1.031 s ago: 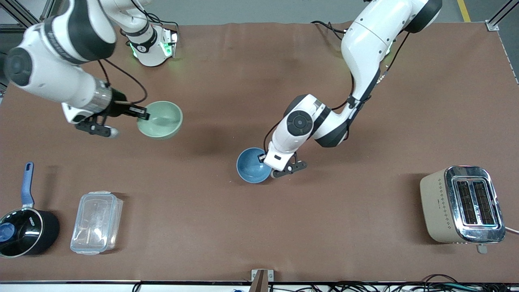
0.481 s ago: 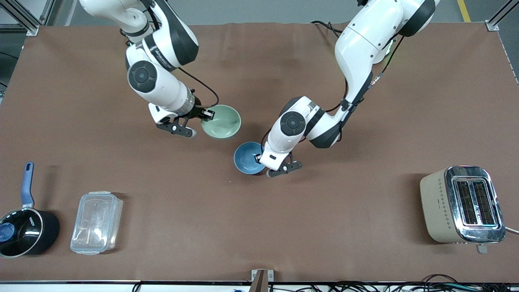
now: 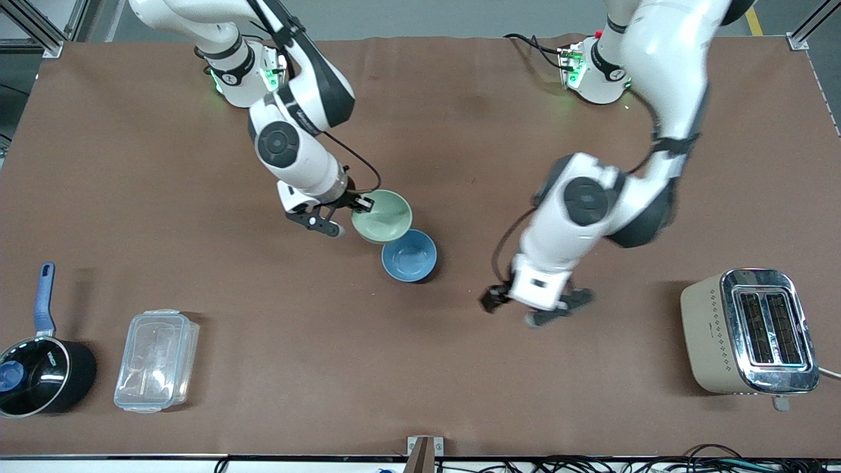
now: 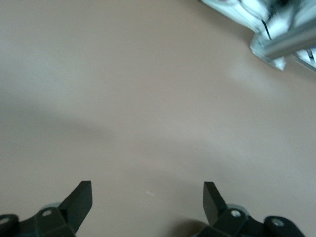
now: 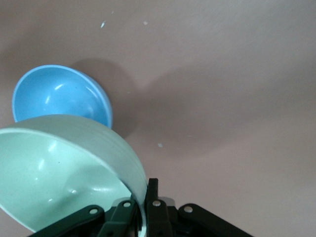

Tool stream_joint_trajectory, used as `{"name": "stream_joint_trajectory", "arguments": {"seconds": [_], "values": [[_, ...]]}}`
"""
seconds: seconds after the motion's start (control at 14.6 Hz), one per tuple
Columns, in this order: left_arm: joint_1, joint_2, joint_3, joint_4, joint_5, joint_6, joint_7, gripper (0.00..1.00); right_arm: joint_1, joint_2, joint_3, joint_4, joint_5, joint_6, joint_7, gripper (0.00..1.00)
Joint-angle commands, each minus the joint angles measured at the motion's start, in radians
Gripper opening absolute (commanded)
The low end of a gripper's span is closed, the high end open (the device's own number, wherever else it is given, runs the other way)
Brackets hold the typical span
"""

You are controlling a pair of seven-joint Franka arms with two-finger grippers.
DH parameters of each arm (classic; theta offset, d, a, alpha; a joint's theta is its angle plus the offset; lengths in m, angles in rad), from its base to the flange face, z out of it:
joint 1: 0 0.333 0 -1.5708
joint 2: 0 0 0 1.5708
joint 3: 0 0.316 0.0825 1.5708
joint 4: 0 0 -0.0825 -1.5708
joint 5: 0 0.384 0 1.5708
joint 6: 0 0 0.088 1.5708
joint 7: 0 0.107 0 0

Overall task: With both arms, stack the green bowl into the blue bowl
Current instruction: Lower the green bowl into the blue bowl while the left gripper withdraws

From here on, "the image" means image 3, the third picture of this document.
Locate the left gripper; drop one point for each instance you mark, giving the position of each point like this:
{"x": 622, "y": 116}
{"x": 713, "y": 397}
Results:
{"x": 491, "y": 299}

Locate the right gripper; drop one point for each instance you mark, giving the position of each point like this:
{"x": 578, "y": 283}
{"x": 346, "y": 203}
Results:
{"x": 349, "y": 199}

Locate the green bowl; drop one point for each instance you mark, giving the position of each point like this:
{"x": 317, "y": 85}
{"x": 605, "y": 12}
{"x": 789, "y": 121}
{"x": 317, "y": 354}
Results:
{"x": 387, "y": 220}

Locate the blue bowl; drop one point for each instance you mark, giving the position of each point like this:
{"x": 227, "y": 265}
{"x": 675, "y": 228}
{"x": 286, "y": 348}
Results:
{"x": 410, "y": 259}

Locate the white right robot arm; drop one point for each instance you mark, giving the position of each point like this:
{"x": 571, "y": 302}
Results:
{"x": 289, "y": 144}

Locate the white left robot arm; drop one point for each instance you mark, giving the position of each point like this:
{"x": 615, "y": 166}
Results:
{"x": 663, "y": 66}

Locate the brown table cover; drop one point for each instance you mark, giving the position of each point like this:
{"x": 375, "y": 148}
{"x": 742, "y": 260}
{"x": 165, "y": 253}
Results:
{"x": 420, "y": 368}

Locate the base connector box green light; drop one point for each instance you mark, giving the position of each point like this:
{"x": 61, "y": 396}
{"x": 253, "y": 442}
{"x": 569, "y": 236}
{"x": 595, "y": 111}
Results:
{"x": 271, "y": 75}
{"x": 573, "y": 66}

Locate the beige chrome toaster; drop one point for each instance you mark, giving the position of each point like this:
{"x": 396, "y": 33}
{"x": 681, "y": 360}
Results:
{"x": 716, "y": 335}

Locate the clear plastic food container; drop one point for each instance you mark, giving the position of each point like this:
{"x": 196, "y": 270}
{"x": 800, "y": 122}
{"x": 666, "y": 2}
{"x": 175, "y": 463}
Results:
{"x": 156, "y": 361}

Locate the glass lid blue knob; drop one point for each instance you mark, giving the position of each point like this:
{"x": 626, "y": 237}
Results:
{"x": 39, "y": 374}

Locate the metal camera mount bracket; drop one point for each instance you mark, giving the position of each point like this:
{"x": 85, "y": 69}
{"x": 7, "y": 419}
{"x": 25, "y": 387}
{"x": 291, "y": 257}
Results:
{"x": 424, "y": 453}

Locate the aluminium frame post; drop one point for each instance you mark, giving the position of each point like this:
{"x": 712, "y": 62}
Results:
{"x": 51, "y": 46}
{"x": 796, "y": 41}

